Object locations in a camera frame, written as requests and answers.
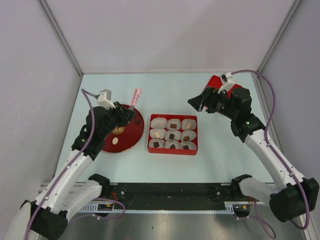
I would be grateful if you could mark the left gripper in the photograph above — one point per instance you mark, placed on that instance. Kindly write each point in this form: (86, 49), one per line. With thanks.
(125, 115)

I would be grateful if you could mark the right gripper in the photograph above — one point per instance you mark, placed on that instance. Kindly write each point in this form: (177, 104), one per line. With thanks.
(207, 98)

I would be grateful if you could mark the round red plate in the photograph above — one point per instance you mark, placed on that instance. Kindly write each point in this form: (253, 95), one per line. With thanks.
(128, 136)

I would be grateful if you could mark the pink metal tongs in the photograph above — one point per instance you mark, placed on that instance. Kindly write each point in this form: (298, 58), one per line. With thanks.
(135, 98)

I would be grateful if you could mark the red box lid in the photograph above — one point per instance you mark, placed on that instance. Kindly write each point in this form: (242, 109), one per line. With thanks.
(217, 82)

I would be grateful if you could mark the red chocolate box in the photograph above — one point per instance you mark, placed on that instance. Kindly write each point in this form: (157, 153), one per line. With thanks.
(173, 151)

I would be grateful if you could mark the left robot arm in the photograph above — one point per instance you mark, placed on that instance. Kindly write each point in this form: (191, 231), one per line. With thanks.
(55, 206)

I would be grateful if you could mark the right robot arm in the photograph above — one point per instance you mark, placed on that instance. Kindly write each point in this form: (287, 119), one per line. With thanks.
(293, 194)

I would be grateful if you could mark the white round swirl chocolate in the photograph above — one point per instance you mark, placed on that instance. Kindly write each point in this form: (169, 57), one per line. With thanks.
(115, 140)

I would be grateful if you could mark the white paper cup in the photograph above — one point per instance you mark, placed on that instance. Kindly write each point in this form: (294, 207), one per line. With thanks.
(191, 145)
(160, 131)
(192, 134)
(174, 121)
(159, 123)
(186, 121)
(161, 142)
(168, 143)
(177, 134)

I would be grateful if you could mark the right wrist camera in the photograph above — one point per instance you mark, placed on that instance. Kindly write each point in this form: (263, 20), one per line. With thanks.
(227, 83)

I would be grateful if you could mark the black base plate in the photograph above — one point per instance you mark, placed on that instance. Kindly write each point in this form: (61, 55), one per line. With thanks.
(183, 194)

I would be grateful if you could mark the grey cable duct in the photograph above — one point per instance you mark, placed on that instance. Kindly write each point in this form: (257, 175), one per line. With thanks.
(222, 208)

